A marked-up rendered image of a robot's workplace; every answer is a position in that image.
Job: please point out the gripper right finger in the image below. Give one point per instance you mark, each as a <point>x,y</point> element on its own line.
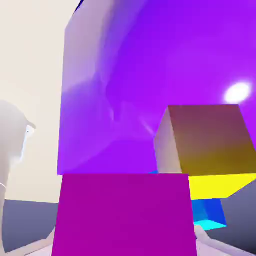
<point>208,245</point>

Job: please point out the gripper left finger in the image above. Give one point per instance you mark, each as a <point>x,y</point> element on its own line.
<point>45,247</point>

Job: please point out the small magenta cube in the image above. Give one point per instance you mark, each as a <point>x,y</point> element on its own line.
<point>124,216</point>

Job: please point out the small blue cube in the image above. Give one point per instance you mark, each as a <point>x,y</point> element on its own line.
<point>208,212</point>

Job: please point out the small yellow cube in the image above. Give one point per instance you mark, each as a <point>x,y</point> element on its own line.
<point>210,144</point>

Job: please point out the large purple box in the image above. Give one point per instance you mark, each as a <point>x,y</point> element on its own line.
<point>128,80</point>

